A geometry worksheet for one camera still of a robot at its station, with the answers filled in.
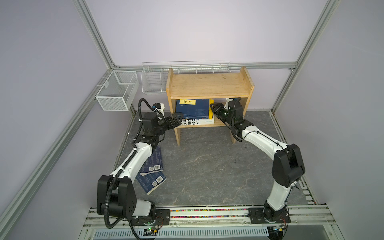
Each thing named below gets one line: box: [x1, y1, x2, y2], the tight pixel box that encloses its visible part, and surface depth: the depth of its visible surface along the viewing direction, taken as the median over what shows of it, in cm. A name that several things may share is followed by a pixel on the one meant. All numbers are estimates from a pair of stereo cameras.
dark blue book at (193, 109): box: [175, 99, 210, 120], surface depth 84 cm
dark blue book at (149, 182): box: [136, 171, 167, 195], surface depth 86 cm
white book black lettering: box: [180, 118, 215, 126], surface depth 84 cm
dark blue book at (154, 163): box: [140, 145, 164, 176], surface depth 91 cm
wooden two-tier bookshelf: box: [166, 66, 255, 146], surface depth 75 cm
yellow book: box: [209, 99, 214, 120], surface depth 83 cm
